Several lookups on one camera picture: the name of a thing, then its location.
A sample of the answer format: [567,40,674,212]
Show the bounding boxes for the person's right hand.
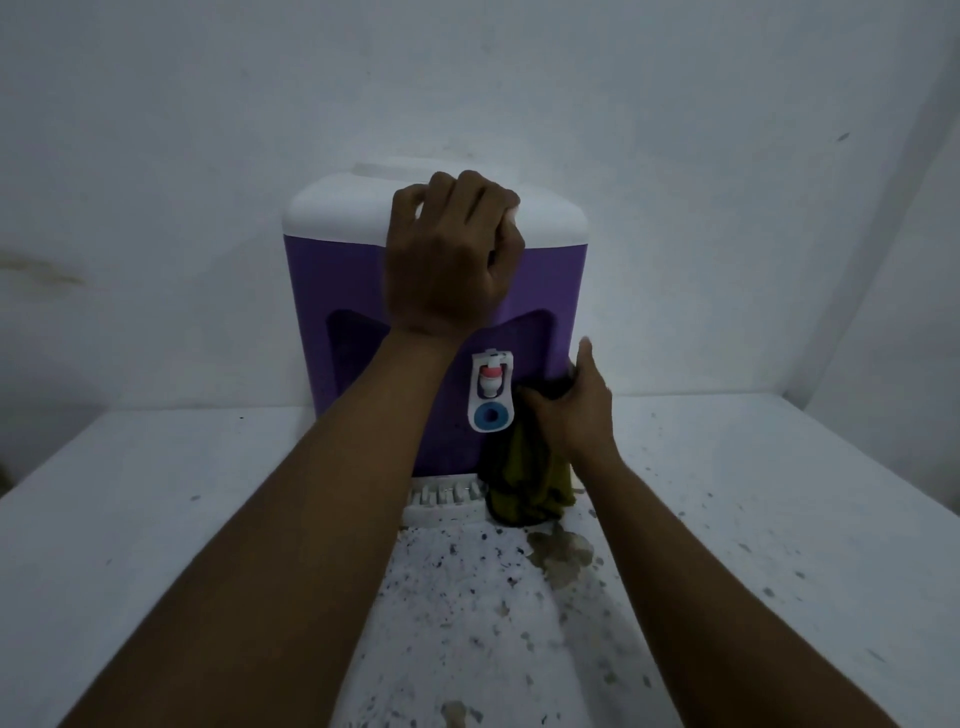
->
[517,336,618,471]

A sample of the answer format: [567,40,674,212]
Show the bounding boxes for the white dispenser tap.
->
[468,348,519,435]

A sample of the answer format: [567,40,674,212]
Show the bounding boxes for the person's left forearm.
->
[60,324,470,728]

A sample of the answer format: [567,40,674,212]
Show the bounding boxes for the person's left hand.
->
[384,170,526,342]

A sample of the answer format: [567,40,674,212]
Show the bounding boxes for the white drip tray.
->
[403,478,496,530]

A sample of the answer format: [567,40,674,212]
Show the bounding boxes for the purple white water dispenser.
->
[282,159,590,481]

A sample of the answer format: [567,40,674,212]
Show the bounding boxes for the olive green cloth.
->
[480,378,579,528]

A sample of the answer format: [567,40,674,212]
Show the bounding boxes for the person's right forearm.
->
[571,450,901,728]

